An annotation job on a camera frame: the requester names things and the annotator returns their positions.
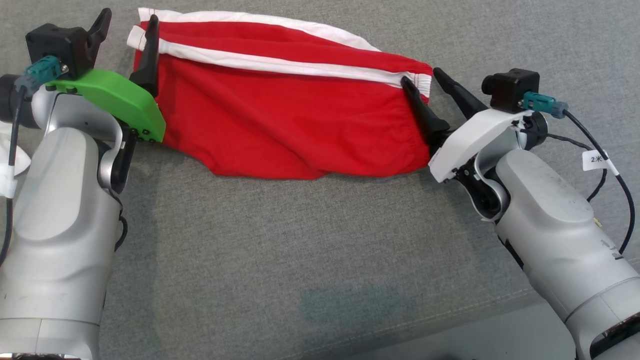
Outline red shorts with white stripes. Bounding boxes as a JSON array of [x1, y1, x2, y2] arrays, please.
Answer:
[[126, 7, 434, 180]]

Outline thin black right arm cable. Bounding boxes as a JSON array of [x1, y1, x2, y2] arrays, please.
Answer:
[[545, 110, 636, 256]]

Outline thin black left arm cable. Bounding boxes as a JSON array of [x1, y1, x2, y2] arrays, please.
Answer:
[[0, 85, 26, 266]]

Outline teal left cable connector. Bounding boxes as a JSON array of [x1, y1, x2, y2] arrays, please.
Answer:
[[15, 56, 63, 93]]

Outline white tape cable label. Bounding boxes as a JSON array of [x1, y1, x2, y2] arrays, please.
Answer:
[[0, 122, 32, 198]]

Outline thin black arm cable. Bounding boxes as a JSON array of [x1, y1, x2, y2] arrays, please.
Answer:
[[545, 110, 636, 256], [0, 85, 26, 266]]

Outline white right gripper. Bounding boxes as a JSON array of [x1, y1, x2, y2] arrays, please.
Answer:
[[400, 67, 535, 184]]

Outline teal cable connector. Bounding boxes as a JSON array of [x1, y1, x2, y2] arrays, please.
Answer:
[[15, 56, 63, 93], [518, 91, 569, 119]]

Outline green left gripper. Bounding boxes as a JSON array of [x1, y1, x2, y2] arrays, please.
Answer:
[[47, 7, 167, 143]]

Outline small printed white cable tag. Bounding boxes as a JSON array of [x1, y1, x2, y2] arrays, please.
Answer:
[[581, 149, 620, 176]]

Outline teal right cable connector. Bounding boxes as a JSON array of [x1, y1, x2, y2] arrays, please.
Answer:
[[518, 91, 569, 119]]

